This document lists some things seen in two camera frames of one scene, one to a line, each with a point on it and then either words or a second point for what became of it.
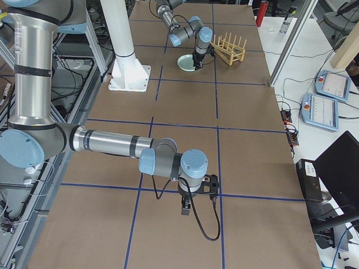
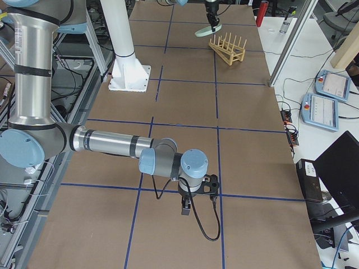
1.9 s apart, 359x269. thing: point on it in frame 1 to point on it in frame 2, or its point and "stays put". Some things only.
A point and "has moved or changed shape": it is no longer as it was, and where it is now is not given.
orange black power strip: [292, 135] stays put
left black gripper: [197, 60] to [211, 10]
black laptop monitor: [337, 171] stays put
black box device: [309, 180] stays put
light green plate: [185, 62] has moved or changed shape
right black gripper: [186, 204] stays put
